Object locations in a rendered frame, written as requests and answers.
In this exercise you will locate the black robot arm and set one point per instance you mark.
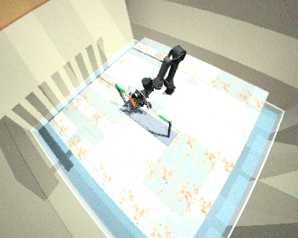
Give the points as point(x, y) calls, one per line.
point(178, 54)

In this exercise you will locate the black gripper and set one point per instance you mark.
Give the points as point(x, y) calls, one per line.
point(141, 101)

